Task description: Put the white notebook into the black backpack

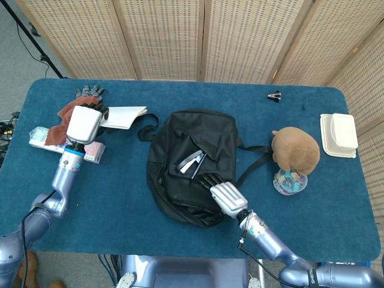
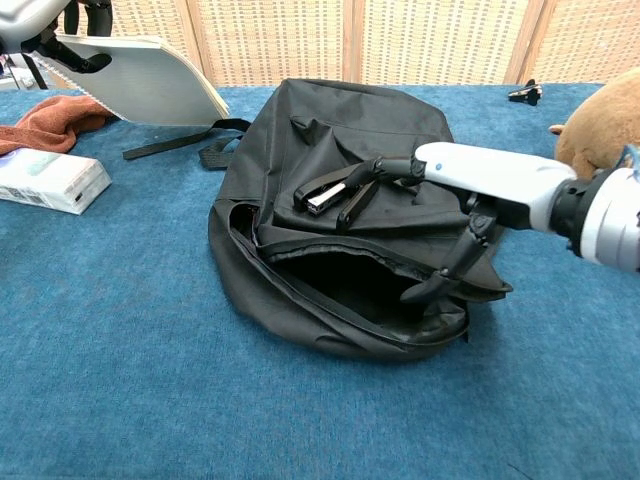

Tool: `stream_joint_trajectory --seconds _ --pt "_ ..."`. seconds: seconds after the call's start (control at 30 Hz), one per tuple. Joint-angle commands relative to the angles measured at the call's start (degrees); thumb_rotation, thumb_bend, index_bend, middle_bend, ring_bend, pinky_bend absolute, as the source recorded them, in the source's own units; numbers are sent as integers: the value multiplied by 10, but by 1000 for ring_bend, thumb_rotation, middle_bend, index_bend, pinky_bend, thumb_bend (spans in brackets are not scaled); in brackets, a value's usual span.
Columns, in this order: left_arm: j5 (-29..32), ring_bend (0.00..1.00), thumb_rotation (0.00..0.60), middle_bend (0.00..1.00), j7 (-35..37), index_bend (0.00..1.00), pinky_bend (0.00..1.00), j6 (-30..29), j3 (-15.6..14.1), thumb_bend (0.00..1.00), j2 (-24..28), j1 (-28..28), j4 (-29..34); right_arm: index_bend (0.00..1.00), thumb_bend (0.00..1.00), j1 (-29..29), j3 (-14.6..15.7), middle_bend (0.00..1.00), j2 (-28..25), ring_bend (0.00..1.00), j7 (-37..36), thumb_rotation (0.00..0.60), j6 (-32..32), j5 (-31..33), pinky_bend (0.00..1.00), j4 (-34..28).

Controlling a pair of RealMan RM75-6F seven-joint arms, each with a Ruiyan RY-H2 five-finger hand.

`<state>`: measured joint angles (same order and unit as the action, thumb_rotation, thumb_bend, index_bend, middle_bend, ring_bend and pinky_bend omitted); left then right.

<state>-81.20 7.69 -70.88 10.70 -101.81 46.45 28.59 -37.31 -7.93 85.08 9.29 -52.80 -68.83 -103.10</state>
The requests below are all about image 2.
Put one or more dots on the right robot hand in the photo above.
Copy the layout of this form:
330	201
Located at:
490	172

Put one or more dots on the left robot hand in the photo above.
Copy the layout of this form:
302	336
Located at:
25	20

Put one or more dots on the white spiral notebook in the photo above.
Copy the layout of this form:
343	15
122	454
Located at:
150	85

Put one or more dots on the black fabric backpack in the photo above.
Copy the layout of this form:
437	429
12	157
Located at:
320	130

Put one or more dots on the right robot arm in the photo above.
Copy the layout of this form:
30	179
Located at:
610	220

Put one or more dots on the black tripod stand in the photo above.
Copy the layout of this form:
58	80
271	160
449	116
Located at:
37	75

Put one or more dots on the rust brown towel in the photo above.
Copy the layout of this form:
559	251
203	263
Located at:
50	122

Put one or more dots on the brown plush toy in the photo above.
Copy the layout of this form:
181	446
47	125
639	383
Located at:
605	115

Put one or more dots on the wicker folding screen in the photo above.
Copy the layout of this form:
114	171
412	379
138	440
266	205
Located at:
400	40

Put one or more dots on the white cardboard box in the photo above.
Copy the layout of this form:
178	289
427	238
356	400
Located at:
45	180

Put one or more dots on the black stapler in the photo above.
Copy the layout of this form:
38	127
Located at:
325	195

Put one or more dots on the blue table cover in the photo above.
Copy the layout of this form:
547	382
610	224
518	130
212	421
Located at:
125	325

